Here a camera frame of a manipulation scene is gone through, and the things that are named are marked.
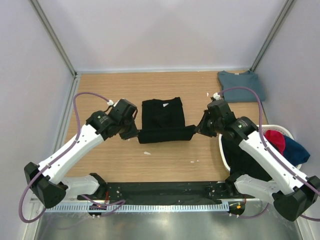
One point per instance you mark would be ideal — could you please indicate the black garment in basket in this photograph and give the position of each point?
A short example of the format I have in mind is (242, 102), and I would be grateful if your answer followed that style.
(240, 161)

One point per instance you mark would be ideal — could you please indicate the aluminium corner post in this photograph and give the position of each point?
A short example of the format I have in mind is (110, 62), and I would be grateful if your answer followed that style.
(52, 35)
(275, 28)

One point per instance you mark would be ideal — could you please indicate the folded teal t-shirt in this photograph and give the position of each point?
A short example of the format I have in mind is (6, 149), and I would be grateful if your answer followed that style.
(247, 79)

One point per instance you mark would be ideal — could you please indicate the left aluminium corner post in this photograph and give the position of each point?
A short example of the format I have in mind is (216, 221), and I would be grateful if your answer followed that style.
(52, 35)

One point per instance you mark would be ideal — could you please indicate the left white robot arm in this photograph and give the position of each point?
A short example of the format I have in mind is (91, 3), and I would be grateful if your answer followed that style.
(65, 162)

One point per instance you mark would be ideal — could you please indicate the white laundry basket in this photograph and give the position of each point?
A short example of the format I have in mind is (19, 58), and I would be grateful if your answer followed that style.
(280, 129)

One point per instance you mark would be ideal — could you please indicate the white slotted cable duct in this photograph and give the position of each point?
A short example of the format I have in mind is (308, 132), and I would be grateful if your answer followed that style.
(86, 207)

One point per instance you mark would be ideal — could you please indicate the black t-shirt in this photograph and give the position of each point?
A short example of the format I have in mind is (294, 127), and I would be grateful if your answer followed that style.
(164, 121)

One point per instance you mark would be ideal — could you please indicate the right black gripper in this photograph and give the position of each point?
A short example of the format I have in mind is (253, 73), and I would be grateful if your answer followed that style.
(202, 128)

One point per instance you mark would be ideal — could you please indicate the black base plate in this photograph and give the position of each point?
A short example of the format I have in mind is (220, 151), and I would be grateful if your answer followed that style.
(167, 193)

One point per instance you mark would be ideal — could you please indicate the red garment in basket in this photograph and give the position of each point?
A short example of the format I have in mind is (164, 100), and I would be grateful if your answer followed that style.
(277, 139)

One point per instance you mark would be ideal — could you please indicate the aluminium front rail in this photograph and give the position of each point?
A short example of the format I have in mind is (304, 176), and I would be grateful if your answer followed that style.
(160, 193)

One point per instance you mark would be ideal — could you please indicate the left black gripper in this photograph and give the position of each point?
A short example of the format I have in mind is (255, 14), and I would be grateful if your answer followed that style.
(132, 133)

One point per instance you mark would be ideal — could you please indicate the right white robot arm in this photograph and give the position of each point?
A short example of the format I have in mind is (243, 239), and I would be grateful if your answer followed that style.
(272, 170)

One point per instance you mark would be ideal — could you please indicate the navy garment in basket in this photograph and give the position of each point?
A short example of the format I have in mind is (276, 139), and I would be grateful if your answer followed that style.
(295, 153)

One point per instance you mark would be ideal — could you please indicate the right aluminium corner post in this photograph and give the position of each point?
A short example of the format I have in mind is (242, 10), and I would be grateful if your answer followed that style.
(275, 28)

